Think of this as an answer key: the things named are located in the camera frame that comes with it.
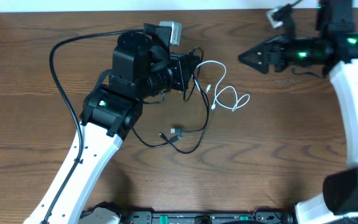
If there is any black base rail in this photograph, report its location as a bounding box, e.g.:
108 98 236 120
78 210 358 224

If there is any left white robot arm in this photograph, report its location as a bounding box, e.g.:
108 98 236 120
27 25 199 223

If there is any black usb cable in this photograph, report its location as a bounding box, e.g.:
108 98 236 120
131 46 211 149

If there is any white usb cable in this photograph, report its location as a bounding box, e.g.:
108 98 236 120
194 60 250 112

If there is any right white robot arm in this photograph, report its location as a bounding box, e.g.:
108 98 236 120
238 0 358 223

